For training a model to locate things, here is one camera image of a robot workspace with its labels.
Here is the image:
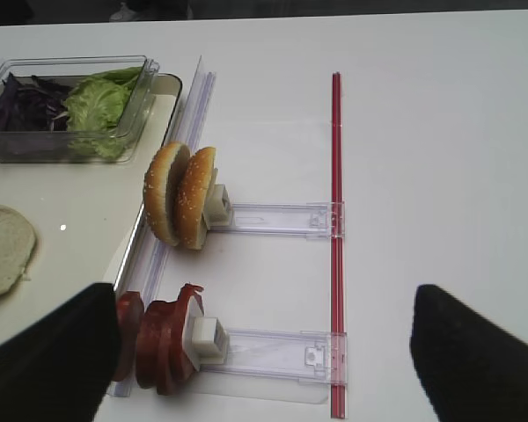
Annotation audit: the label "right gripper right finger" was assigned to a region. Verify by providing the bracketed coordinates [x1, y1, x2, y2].
[409, 284, 528, 421]

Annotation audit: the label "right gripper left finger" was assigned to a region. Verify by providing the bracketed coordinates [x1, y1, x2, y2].
[0, 283, 121, 421]

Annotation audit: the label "bun slice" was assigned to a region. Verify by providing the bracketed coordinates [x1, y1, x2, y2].
[0, 205, 37, 296]

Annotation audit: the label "front meat patty slice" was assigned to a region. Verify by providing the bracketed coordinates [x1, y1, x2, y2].
[113, 291, 144, 382]

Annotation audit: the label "green lettuce leaf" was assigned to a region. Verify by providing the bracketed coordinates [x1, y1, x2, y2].
[64, 67, 142, 161]

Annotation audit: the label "dark red patty stack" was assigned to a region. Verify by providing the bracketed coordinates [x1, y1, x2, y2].
[136, 283, 203, 396]

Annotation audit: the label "white patty pusher block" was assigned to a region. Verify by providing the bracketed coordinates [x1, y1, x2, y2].
[182, 316, 230, 370]

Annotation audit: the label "cream metal tray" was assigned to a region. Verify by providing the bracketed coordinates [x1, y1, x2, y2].
[0, 73, 184, 300]

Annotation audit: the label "clear patty pusher track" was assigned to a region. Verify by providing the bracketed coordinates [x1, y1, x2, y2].
[201, 329, 348, 386]

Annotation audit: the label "clear top bun pusher track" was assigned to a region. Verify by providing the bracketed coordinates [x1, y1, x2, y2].
[210, 202, 345, 239]

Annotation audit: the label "left sesame top bun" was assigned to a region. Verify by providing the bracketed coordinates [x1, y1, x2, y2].
[143, 142, 190, 246]

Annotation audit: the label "sesame bun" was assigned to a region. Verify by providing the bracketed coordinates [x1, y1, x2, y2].
[173, 147, 216, 251]
[143, 142, 190, 246]

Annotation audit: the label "white top bun pusher block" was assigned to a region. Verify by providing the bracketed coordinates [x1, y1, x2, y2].
[202, 184, 233, 229]

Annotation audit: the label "right sesame top bun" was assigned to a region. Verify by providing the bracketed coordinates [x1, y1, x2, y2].
[173, 147, 216, 251]

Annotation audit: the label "clear plastic container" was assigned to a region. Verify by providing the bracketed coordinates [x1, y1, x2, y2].
[0, 55, 159, 163]

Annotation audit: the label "purple cabbage leaves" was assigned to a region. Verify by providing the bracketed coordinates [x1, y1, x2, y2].
[0, 73, 71, 132]

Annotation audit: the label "right red rail strip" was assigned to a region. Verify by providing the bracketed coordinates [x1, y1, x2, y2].
[331, 72, 346, 419]

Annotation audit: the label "right clear long rail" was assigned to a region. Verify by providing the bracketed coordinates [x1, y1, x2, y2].
[108, 68, 232, 397]

